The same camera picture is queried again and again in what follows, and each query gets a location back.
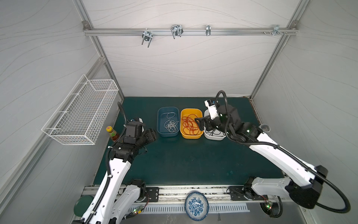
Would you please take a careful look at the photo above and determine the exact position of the black cable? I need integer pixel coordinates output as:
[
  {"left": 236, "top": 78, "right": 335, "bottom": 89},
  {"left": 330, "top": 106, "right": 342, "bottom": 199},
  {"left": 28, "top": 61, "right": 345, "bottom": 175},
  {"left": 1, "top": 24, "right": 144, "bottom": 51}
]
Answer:
[{"left": 205, "top": 127, "right": 224, "bottom": 137}]

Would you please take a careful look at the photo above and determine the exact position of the white cable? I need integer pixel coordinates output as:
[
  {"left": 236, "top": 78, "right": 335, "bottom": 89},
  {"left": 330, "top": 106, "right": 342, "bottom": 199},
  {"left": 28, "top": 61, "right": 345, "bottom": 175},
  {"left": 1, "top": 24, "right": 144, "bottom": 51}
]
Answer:
[{"left": 163, "top": 111, "right": 180, "bottom": 133}]

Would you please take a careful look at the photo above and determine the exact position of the red cable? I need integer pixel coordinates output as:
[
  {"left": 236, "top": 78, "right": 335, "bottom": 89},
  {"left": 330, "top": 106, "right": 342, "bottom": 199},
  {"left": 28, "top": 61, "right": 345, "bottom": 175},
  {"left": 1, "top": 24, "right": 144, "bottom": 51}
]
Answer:
[{"left": 181, "top": 113, "right": 200, "bottom": 136}]

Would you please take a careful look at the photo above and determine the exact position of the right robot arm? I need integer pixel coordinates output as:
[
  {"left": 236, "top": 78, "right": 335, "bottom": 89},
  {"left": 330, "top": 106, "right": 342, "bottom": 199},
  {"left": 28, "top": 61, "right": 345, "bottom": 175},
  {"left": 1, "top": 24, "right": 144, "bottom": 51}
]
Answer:
[{"left": 195, "top": 91, "right": 351, "bottom": 214}]

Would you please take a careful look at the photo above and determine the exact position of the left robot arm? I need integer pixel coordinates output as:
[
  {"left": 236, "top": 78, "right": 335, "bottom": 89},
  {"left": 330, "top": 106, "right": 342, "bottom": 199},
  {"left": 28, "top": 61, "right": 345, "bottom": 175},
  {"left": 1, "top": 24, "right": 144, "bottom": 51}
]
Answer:
[{"left": 73, "top": 117, "right": 157, "bottom": 224}]

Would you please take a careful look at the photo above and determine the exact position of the white plastic bin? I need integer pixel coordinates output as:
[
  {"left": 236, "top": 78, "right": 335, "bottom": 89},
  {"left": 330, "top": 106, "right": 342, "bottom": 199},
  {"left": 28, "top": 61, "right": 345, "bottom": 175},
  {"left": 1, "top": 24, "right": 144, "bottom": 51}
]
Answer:
[{"left": 204, "top": 123, "right": 226, "bottom": 141}]

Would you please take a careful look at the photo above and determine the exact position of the sauce bottle yellow cap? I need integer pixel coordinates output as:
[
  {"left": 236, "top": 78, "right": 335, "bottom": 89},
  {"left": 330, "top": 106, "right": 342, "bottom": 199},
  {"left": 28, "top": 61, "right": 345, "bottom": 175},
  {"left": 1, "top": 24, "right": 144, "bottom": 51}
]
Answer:
[{"left": 106, "top": 126, "right": 120, "bottom": 142}]

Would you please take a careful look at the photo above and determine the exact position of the blue plastic bin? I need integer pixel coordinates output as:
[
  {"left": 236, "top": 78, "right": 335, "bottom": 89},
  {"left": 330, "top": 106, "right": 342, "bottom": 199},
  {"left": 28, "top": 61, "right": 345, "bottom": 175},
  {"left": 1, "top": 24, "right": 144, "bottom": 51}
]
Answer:
[{"left": 157, "top": 106, "right": 180, "bottom": 137}]

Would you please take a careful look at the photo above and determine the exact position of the yellow plastic bin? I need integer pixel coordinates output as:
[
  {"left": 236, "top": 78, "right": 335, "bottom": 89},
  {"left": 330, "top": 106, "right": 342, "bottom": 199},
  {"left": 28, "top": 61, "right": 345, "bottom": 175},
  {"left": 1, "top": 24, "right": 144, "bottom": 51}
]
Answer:
[{"left": 180, "top": 108, "right": 204, "bottom": 140}]

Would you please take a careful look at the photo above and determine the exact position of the green round lid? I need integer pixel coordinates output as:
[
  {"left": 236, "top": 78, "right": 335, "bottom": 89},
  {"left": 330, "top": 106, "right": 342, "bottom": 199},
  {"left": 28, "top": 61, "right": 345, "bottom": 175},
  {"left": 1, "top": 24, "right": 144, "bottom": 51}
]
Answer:
[{"left": 73, "top": 195, "right": 94, "bottom": 217}]

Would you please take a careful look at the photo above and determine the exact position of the blue white patterned plate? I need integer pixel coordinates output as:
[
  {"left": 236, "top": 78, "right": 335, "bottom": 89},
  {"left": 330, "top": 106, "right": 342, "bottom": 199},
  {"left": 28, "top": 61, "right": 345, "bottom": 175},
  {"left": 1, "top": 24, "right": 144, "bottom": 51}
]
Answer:
[{"left": 184, "top": 191, "right": 209, "bottom": 221}]

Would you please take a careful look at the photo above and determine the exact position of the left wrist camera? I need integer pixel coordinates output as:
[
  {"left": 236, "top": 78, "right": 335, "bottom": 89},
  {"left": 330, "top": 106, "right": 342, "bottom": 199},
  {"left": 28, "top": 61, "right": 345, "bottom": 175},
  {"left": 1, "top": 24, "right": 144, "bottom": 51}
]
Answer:
[{"left": 139, "top": 118, "right": 145, "bottom": 133}]

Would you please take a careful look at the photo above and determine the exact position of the white wire basket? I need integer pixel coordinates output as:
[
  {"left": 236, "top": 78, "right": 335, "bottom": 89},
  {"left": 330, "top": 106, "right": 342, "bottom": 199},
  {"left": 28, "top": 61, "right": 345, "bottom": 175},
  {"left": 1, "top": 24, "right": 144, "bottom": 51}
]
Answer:
[{"left": 42, "top": 74, "right": 118, "bottom": 145}]

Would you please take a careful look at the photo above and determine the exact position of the metal crossbar rail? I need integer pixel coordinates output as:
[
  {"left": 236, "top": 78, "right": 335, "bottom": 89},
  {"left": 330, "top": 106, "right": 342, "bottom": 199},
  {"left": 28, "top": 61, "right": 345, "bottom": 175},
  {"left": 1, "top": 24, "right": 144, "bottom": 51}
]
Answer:
[{"left": 84, "top": 25, "right": 298, "bottom": 36}]

